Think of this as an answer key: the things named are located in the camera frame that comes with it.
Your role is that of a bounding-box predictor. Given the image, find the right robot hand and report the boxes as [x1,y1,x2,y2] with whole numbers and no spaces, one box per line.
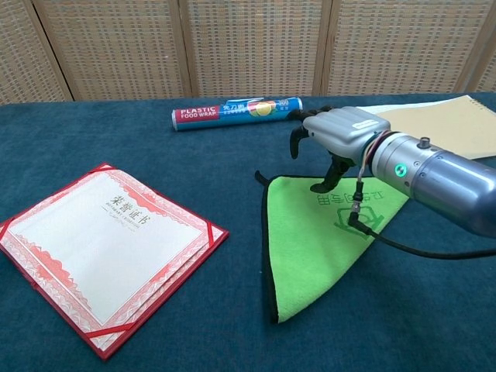
[289,106,391,194]

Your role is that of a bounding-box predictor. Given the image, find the grey and green cloth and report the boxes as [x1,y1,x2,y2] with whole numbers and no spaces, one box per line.
[254,169,410,326]

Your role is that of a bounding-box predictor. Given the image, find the white paper sheets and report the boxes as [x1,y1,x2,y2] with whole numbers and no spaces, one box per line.
[358,95,472,116]

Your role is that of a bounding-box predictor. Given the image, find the woven folding screen panel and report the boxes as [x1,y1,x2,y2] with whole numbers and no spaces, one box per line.
[455,0,496,94]
[177,0,332,98]
[0,0,74,105]
[30,0,193,102]
[321,0,495,97]

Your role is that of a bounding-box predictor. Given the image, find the tan spiral notebook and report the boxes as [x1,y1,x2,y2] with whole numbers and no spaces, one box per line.
[377,95,496,160]

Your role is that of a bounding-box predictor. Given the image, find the plastic food wrap roll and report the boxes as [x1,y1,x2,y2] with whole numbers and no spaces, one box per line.
[171,97,304,132]

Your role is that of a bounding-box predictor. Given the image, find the blue tablecloth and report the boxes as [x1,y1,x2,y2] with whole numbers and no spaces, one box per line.
[0,91,496,372]

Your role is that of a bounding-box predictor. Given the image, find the red certificate folder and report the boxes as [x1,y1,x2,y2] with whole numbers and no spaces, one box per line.
[0,162,229,362]

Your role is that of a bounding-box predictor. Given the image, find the white certificate sheet red border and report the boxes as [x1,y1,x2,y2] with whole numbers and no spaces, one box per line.
[0,169,228,350]

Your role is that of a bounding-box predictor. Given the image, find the black cable with connector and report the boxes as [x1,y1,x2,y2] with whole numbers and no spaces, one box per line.
[347,176,496,260]

